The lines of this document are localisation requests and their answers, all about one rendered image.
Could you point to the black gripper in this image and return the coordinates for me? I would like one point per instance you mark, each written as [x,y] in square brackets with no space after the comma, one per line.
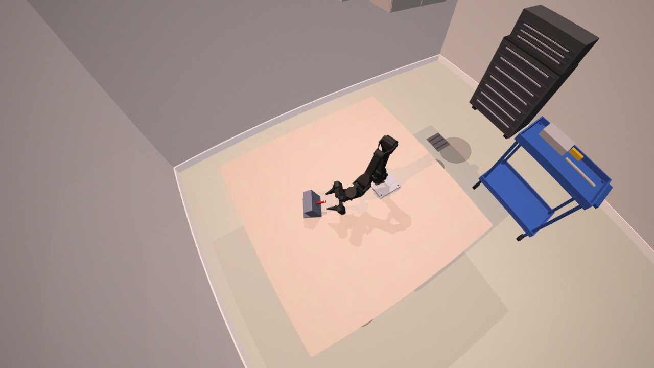
[339,208]

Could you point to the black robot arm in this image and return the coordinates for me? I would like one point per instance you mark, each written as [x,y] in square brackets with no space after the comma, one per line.
[375,171]

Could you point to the dark grey sloped panel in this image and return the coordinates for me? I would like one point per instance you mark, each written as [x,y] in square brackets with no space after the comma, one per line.
[310,208]

